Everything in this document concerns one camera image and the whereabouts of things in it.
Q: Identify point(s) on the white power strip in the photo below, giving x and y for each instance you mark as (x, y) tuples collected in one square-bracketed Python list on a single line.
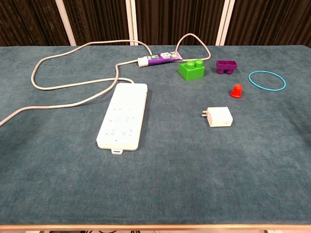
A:
[(121, 121)]

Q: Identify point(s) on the white power adapter plug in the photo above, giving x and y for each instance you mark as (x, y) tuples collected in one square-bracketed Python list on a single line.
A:
[(219, 117)]

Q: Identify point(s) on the green building block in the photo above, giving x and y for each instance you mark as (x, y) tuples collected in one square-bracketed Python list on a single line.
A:
[(190, 71)]

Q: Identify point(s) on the purple toothpaste tube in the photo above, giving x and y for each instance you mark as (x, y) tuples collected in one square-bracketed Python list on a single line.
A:
[(160, 59)]

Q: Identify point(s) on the teal fabric table mat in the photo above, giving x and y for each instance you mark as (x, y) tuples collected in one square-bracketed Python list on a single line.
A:
[(170, 182)]

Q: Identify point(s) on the purple building block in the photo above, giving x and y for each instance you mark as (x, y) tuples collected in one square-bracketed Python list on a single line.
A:
[(226, 66)]

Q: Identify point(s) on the white partition frame post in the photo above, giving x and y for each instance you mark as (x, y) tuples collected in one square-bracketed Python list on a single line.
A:
[(224, 21), (64, 21), (131, 21)]

